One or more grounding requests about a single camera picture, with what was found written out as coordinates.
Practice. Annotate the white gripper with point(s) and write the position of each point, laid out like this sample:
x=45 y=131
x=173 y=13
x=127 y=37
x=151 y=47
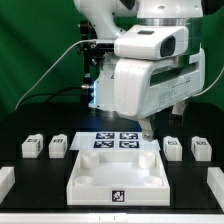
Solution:
x=143 y=88

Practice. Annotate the white square tabletop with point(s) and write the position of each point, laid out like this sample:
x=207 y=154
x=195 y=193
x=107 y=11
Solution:
x=118 y=178

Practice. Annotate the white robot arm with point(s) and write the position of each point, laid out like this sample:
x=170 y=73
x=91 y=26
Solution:
x=113 y=18

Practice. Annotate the white right obstacle block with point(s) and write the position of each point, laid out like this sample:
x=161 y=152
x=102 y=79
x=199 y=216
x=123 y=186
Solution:
x=215 y=180

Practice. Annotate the white obstacle block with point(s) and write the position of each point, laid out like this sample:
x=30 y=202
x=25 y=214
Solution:
x=7 y=180
x=215 y=180

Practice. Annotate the white marker sheet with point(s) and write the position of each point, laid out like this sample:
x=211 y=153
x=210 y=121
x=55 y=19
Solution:
x=112 y=141

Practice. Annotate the white left obstacle block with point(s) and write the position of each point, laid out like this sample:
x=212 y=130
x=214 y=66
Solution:
x=7 y=180

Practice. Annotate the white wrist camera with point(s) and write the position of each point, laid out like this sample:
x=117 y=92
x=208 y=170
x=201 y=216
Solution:
x=152 y=42

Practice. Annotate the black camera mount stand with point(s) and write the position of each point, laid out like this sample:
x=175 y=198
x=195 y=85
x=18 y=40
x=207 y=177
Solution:
x=87 y=49

